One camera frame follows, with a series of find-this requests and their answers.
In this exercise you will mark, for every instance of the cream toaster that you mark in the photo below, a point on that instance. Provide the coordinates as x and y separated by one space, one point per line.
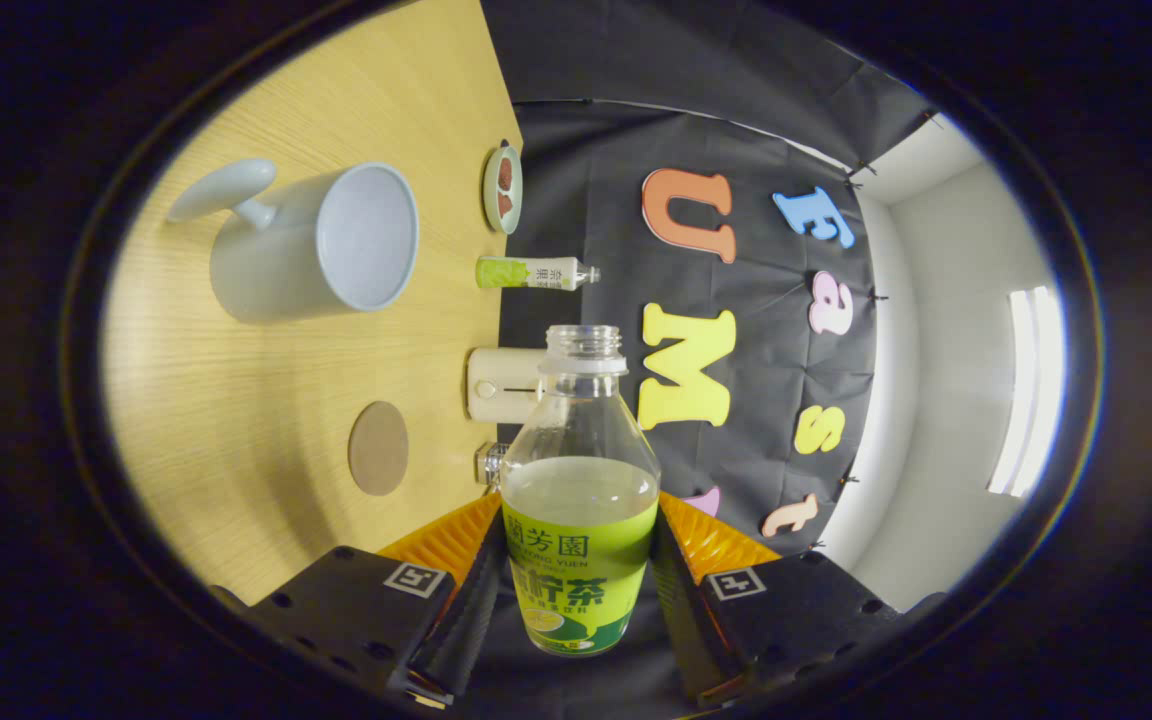
501 385

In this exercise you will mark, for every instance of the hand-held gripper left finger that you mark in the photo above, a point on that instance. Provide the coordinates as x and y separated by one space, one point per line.
461 625

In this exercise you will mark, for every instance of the small white green bottle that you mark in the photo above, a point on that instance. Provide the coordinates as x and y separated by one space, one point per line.
526 273

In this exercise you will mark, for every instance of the pale blue ceramic cup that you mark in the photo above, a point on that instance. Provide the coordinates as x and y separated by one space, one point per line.
276 260

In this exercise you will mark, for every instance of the green label juice bottle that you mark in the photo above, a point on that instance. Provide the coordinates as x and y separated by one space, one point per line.
576 560

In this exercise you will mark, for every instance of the wooden table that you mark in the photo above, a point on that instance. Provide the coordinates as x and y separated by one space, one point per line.
236 400

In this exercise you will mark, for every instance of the round brown coaster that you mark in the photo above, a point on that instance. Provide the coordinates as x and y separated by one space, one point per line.
378 449

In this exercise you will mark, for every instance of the ceiling light panel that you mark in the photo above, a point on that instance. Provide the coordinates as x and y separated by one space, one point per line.
1031 390

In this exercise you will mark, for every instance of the pale green plate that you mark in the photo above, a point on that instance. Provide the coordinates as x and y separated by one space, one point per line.
491 190

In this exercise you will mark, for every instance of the brown food piece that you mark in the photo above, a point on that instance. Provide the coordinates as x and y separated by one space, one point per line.
506 206
506 172

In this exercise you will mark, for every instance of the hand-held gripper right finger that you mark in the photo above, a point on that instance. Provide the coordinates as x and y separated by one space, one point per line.
676 620

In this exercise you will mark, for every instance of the black backdrop cloth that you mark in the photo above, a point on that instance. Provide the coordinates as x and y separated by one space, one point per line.
616 140

